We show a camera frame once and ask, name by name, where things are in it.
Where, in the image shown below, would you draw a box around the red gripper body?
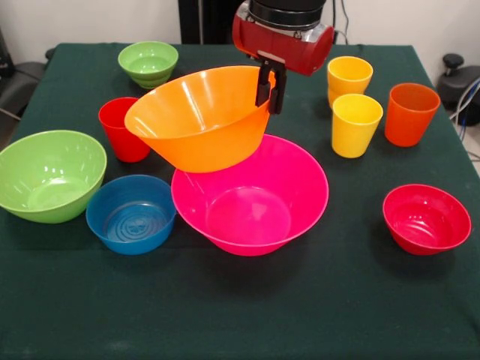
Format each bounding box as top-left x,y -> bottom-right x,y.
231,1 -> 336,77

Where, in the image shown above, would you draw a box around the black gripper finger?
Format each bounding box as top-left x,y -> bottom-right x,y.
268,69 -> 289,115
254,64 -> 278,108

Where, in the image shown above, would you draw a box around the large pink bowl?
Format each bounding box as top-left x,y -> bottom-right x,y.
171,133 -> 330,257

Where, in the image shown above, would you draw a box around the large orange bowl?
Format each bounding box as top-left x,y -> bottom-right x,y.
124,65 -> 278,174

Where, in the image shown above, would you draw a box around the black cabinet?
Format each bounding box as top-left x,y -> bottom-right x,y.
178,0 -> 248,45

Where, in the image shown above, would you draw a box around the small green bowl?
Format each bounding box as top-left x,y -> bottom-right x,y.
117,40 -> 179,90

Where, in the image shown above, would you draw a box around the orange cup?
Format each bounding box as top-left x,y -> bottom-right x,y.
384,83 -> 441,148

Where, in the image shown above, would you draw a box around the red cup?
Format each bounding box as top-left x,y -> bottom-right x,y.
97,97 -> 152,164

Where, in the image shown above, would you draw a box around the black equipment base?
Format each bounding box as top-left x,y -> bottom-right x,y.
436,53 -> 480,112

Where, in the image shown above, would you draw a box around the red bowl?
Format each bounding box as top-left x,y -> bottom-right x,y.
382,183 -> 473,257

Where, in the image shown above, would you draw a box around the blue bowl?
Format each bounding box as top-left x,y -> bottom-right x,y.
85,174 -> 177,257

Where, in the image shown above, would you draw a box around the dark green tablecloth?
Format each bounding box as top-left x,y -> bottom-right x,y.
0,43 -> 480,360

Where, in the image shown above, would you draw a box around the large green bowl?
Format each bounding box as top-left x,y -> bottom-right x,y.
0,130 -> 108,225

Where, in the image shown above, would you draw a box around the black chair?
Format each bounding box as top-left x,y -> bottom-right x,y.
0,25 -> 56,121

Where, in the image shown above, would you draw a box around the blue and white cables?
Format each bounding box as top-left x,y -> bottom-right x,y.
448,76 -> 480,128

